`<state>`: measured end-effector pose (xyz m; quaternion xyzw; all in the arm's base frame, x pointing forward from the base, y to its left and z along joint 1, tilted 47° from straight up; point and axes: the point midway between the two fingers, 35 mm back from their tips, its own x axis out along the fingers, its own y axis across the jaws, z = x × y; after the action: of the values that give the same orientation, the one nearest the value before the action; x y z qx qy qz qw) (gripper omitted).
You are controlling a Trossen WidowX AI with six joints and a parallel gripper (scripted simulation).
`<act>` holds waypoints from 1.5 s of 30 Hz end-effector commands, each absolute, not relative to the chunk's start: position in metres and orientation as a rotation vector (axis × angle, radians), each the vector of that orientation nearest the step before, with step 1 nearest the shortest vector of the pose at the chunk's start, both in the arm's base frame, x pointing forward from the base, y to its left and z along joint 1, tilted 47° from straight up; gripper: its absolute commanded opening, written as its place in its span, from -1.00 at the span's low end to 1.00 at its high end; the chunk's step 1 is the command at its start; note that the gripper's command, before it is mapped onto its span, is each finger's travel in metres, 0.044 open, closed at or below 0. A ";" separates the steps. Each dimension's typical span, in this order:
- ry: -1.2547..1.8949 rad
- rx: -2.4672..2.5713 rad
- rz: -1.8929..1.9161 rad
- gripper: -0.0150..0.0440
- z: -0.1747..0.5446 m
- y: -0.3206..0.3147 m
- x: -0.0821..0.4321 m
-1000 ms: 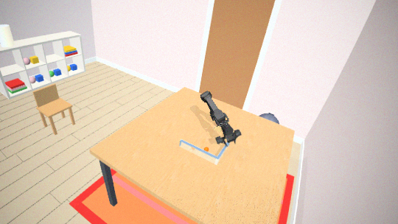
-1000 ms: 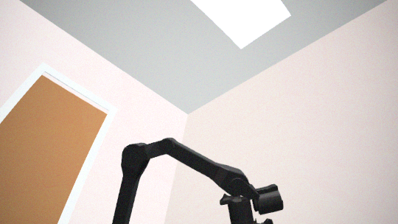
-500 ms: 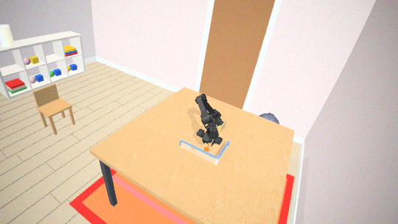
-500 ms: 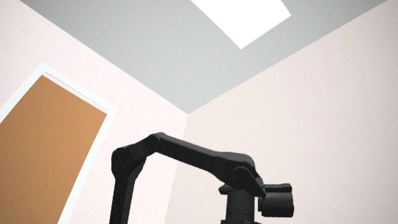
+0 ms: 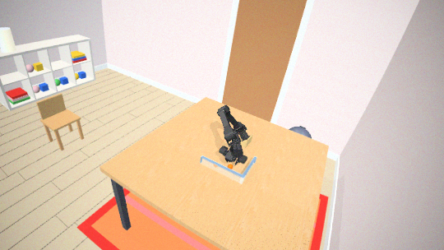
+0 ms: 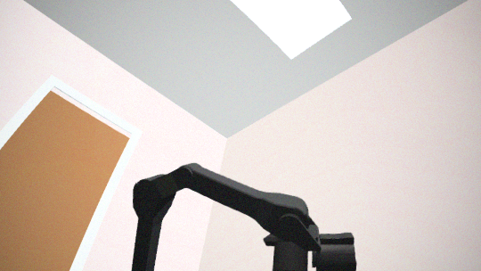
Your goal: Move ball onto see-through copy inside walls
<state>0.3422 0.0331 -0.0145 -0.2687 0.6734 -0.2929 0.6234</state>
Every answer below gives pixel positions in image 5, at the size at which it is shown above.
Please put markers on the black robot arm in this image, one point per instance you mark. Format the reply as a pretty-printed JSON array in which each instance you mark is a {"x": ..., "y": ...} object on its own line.
[{"x": 232, "y": 134}]

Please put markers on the light blue l-shaped wall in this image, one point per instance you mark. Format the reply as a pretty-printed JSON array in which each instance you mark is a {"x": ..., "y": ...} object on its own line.
[{"x": 230, "y": 170}]

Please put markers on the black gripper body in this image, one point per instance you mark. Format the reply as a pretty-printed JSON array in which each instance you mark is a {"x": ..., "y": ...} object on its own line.
[{"x": 224, "y": 150}]

